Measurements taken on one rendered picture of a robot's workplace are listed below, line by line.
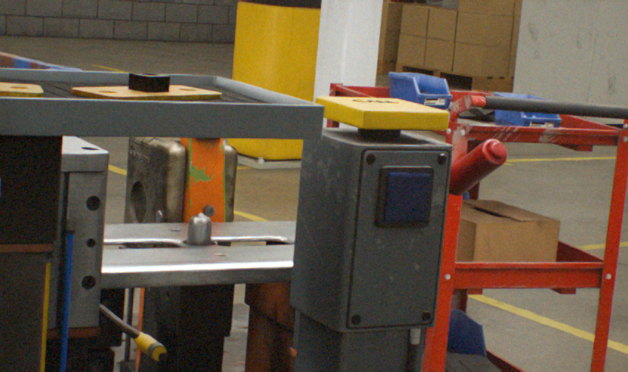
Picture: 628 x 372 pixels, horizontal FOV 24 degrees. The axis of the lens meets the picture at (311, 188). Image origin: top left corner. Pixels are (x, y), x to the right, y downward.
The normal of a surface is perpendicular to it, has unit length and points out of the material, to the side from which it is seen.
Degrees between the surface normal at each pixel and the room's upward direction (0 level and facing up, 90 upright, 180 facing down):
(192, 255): 0
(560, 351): 0
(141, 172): 90
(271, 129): 90
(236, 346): 0
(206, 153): 78
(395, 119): 90
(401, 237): 90
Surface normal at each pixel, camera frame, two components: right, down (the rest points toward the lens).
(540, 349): 0.08, -0.98
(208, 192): 0.47, -0.03
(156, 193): -0.88, 0.00
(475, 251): 0.49, 0.18
